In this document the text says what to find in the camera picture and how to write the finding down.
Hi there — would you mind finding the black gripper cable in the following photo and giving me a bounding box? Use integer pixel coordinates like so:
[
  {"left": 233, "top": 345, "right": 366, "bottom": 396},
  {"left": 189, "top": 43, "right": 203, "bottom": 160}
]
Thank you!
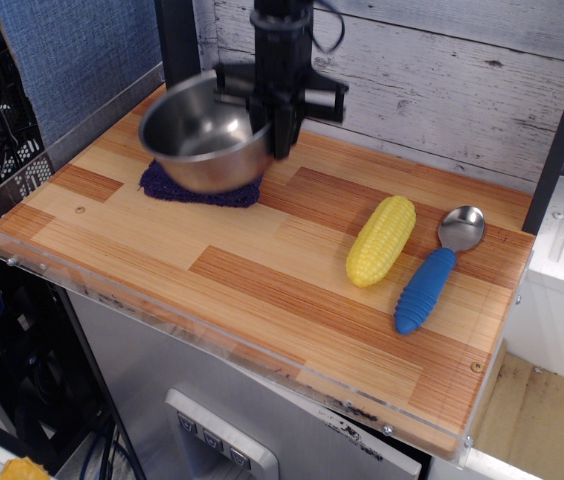
[{"left": 309, "top": 0, "right": 347, "bottom": 54}]

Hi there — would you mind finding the yellow plastic corn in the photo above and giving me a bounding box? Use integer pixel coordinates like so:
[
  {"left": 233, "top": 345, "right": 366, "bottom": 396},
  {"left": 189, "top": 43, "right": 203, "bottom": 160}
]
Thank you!
[{"left": 346, "top": 195, "right": 416, "bottom": 288}]

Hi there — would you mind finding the silver metal pot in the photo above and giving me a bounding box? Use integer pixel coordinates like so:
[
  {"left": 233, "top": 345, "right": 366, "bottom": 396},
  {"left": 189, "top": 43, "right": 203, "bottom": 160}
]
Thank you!
[{"left": 139, "top": 71, "right": 274, "bottom": 193}]

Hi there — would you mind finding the yellow black object corner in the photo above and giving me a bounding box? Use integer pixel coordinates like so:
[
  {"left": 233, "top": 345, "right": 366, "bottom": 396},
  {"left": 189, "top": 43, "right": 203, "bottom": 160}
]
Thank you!
[{"left": 0, "top": 457, "right": 53, "bottom": 480}]

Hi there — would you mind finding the silver toy fridge cabinet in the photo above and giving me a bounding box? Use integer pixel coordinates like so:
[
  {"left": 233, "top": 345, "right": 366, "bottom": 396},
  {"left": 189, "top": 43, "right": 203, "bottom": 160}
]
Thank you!
[{"left": 68, "top": 293, "right": 431, "bottom": 479}]

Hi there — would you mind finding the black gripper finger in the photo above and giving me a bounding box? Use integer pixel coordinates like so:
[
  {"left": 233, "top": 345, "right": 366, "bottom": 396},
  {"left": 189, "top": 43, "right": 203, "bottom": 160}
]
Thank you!
[
  {"left": 248, "top": 94, "right": 274, "bottom": 138},
  {"left": 272, "top": 102, "right": 306, "bottom": 160}
]

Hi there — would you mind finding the blue handled metal spoon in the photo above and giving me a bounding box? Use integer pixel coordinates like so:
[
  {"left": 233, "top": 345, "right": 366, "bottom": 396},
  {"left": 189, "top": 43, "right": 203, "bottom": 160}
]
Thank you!
[{"left": 394, "top": 205, "right": 486, "bottom": 335}]

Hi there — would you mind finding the black metal post left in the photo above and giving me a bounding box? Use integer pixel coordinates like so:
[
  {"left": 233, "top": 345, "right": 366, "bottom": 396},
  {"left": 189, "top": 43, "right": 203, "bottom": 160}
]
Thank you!
[{"left": 154, "top": 0, "right": 201, "bottom": 89}]

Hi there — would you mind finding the purple rag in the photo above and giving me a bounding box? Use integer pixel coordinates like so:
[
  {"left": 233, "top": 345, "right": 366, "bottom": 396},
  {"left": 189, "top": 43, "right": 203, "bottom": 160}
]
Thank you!
[{"left": 139, "top": 160, "right": 263, "bottom": 208}]

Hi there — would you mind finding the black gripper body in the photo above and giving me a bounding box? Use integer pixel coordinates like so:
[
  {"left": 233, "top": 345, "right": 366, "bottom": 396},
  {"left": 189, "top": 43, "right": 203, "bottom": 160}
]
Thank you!
[{"left": 214, "top": 9, "right": 348, "bottom": 123}]

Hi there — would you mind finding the clear acrylic table guard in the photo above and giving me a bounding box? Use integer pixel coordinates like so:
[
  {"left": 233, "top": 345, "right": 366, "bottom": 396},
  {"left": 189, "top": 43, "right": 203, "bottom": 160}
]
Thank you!
[{"left": 0, "top": 64, "right": 536, "bottom": 469}]

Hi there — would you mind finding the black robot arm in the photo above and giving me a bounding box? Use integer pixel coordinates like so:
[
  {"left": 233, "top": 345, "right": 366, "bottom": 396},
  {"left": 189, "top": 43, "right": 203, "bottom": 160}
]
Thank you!
[{"left": 215, "top": 1, "right": 349, "bottom": 160}]

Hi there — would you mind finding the blue fabric partition panel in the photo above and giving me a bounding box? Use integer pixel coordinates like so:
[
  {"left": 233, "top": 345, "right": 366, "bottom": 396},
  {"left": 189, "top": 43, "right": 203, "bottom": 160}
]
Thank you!
[{"left": 0, "top": 1, "right": 161, "bottom": 145}]

